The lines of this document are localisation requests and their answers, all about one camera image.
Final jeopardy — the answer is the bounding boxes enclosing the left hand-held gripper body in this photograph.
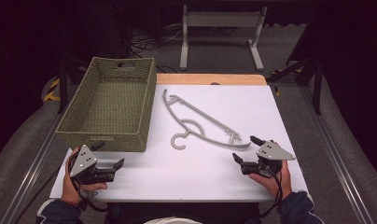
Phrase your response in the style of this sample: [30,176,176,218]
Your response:
[69,144,117,186]

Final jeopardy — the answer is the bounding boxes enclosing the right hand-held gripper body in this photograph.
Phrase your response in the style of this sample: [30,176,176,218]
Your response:
[240,140,297,178]

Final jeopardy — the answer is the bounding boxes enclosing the green woven basket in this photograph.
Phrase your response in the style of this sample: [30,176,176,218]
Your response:
[54,56,158,153]

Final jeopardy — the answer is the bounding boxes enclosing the grey plastic clothes hanger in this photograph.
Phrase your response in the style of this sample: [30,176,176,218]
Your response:
[162,89,252,151]

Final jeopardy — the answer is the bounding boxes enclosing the person's left hand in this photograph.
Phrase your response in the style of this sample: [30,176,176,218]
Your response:
[61,147,109,205]

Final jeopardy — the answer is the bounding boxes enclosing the person's right hand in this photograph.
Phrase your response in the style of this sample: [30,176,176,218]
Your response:
[248,160,293,201]

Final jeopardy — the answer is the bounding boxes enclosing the white table cover board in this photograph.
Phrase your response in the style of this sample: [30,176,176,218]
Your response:
[49,84,310,203]

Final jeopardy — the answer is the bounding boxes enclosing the yellow black striped tape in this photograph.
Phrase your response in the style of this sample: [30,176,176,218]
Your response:
[42,77,62,103]

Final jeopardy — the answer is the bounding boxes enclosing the black metal stand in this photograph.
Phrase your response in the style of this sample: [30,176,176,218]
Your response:
[266,55,324,117]
[56,55,89,115]

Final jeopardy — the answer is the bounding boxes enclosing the white metal stand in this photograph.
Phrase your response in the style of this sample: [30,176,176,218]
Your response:
[179,4,269,72]

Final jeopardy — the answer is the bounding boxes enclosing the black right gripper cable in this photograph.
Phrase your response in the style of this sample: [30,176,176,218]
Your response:
[258,167,285,218]

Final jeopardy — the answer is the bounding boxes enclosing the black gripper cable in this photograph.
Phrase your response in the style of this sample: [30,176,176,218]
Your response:
[67,154,109,214]
[258,167,285,218]

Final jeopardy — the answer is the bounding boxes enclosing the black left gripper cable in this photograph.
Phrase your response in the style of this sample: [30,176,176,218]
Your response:
[67,154,109,214]

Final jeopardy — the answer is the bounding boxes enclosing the aluminium floor rail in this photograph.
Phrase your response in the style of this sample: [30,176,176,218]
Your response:
[300,86,375,224]
[0,113,67,224]

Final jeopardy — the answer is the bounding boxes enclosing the black floor cables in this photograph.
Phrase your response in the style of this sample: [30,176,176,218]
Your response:
[126,23,185,60]

